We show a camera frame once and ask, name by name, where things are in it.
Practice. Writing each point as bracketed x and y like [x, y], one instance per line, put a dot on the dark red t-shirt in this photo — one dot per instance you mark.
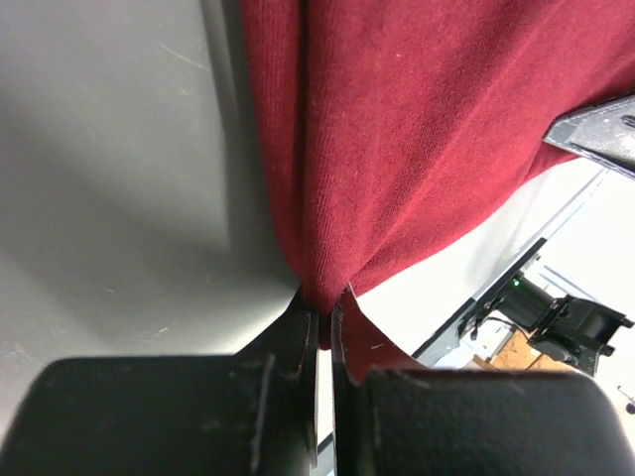
[390, 129]

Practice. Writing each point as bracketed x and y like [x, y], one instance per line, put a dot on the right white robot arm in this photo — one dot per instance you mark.
[572, 330]

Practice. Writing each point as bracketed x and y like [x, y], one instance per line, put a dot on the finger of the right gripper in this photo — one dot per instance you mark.
[603, 133]

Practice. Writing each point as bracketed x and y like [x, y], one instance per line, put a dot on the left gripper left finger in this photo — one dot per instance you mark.
[249, 413]

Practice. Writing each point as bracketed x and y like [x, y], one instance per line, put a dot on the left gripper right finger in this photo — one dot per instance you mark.
[394, 416]

